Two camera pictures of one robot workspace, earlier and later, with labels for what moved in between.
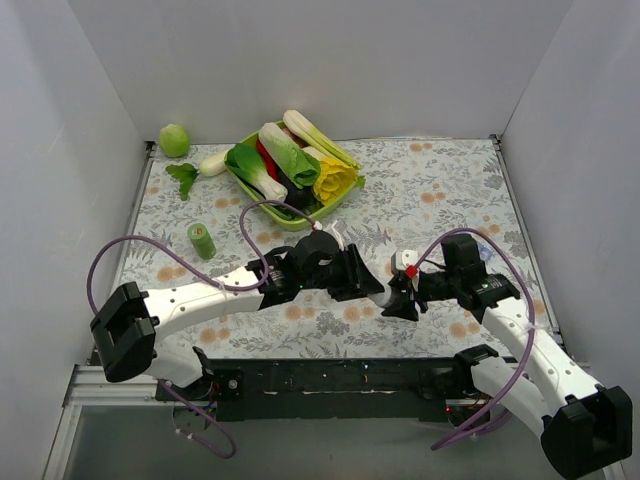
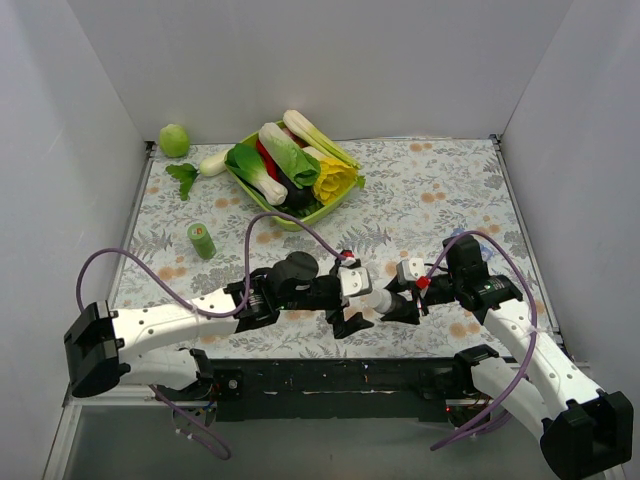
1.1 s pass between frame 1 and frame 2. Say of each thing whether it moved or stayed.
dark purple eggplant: stayed
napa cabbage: stayed
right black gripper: stayed
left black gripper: moved
